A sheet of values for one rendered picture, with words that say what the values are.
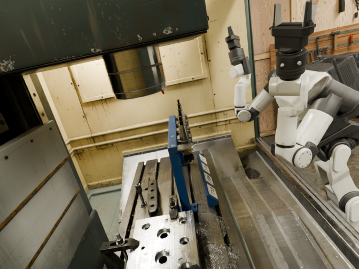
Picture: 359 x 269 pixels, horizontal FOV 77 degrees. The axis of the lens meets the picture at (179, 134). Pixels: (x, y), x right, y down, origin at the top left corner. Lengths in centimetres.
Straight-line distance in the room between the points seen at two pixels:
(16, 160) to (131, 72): 47
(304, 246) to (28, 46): 117
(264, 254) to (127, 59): 90
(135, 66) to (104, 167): 148
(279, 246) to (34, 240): 92
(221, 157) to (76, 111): 115
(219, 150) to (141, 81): 125
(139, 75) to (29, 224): 58
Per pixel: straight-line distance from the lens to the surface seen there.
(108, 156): 195
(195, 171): 135
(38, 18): 62
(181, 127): 93
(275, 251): 112
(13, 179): 84
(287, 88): 84
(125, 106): 176
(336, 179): 145
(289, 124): 87
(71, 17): 59
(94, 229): 132
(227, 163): 169
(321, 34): 388
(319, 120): 97
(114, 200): 192
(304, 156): 92
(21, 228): 87
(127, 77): 61
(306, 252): 116
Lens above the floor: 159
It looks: 21 degrees down
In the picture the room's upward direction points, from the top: 12 degrees counter-clockwise
